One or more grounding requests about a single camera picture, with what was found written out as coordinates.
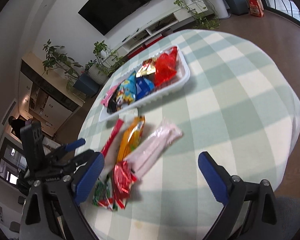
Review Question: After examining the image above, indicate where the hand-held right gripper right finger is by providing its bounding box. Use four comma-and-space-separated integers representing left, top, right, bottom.
198, 151, 278, 240

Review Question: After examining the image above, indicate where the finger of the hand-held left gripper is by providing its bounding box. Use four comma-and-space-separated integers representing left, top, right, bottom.
65, 149, 100, 173
57, 138, 86, 155

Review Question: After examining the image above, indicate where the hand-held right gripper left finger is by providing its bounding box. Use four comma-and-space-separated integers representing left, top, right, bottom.
20, 151, 105, 240

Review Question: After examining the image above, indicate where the green snack packet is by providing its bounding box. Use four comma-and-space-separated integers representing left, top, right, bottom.
92, 177, 115, 209

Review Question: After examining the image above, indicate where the small red snack packet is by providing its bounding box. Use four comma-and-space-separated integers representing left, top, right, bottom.
112, 161, 138, 209

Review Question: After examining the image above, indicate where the long red and white packet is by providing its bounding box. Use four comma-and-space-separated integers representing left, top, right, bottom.
98, 119, 125, 182

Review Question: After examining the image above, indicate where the black snack packet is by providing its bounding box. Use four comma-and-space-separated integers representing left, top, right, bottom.
107, 94, 123, 113

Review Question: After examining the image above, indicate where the orange snack packet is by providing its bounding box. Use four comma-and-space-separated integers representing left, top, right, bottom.
117, 116, 146, 162

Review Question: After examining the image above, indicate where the pink snack packet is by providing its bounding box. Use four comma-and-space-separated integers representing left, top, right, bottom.
101, 85, 119, 107

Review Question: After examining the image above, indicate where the white translucent snack packet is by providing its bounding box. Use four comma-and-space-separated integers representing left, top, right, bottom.
124, 120, 183, 180

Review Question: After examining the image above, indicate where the light blue cartoon snack packet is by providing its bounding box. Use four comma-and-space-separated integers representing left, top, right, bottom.
115, 71, 137, 110

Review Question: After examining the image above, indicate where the white plastic tray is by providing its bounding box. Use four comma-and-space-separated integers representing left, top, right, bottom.
99, 45, 191, 123

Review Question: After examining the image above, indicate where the gold-ended red snack packet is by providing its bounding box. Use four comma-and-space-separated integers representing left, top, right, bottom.
136, 57, 158, 78

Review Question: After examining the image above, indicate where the large red snack packet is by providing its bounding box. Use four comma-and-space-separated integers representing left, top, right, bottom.
154, 47, 178, 87

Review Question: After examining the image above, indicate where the tree in blue square pot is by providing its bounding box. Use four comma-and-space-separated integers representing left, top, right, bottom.
41, 39, 100, 98

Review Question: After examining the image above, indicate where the plant in white ribbed pot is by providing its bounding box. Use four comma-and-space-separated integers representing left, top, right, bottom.
84, 60, 108, 84

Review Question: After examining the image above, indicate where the green checked tablecloth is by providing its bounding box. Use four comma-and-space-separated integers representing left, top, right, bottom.
77, 29, 300, 240

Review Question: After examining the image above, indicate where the grey fabric chair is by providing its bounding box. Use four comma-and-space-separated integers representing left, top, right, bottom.
272, 196, 300, 240

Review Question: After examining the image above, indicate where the white television cabinet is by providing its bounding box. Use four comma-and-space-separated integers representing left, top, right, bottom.
115, 0, 208, 53

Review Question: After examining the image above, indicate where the red paper bag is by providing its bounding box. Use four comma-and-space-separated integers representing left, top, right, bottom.
249, 0, 265, 17

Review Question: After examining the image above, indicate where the wall cabinet unit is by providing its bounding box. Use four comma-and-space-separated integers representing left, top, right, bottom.
17, 51, 87, 135

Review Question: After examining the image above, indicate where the wall-mounted television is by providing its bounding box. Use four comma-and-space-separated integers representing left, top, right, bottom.
78, 0, 167, 36

